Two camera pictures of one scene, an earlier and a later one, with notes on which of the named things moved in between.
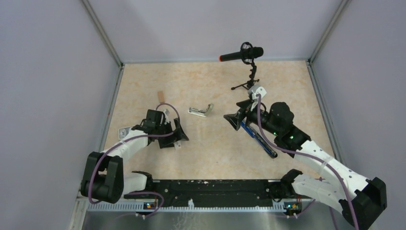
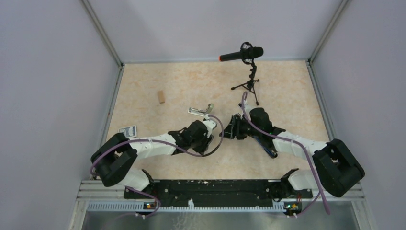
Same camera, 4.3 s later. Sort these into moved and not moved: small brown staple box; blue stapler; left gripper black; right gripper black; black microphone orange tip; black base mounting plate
Moved: left gripper black; right gripper black
Not moved: blue stapler; black microphone orange tip; black base mounting plate; small brown staple box
